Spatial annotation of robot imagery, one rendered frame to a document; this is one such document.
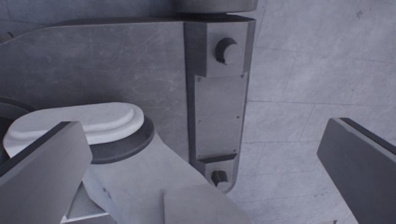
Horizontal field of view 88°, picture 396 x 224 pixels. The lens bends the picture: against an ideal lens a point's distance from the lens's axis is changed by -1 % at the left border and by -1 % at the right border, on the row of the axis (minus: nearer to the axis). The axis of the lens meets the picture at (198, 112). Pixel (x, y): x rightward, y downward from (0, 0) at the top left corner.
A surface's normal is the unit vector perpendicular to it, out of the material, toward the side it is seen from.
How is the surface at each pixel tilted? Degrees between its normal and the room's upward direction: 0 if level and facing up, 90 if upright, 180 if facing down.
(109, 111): 90
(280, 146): 0
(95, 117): 90
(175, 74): 0
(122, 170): 90
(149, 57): 0
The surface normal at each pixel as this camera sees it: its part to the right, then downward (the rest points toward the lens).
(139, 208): -0.01, -0.87
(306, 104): 0.21, 0.48
